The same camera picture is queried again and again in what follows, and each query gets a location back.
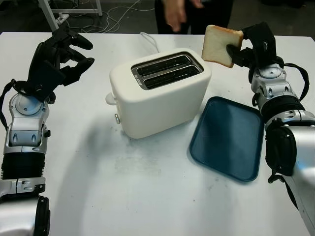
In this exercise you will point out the person's bare hand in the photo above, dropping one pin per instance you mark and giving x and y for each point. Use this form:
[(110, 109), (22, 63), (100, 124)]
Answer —
[(175, 14), (197, 3)]

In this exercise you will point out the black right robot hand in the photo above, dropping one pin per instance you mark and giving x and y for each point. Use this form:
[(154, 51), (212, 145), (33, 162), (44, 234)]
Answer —
[(262, 41)]

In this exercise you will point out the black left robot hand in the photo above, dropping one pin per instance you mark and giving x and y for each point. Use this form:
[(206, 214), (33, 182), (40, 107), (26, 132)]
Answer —
[(43, 55)]

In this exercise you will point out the slice of toast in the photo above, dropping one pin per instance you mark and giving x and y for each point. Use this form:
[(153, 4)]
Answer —
[(219, 46)]

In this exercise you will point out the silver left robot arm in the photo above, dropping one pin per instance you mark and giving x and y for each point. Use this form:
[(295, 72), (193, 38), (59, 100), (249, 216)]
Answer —
[(23, 127)]

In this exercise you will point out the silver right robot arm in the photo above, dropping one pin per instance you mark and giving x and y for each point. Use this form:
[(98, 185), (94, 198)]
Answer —
[(290, 137)]

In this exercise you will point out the person in beige jacket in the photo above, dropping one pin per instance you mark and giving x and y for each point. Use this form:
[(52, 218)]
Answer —
[(209, 14)]

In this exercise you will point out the white toaster lever knob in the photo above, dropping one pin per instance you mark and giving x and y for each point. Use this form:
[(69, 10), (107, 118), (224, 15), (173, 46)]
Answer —
[(110, 98)]

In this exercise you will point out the cream white two-slot toaster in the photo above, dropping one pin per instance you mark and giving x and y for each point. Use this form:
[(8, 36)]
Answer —
[(157, 103)]

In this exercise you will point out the white power strip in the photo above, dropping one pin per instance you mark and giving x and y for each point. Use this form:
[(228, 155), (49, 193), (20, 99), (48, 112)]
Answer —
[(62, 18)]

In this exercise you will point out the dark blue plastic tray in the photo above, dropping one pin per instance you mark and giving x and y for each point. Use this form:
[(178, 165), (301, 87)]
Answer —
[(226, 140)]

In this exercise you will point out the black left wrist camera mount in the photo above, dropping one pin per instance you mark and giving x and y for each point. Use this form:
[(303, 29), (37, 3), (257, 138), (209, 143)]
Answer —
[(48, 81)]

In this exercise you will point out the grey metal frame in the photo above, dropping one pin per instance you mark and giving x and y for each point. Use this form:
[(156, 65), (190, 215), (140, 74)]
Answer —
[(49, 12)]

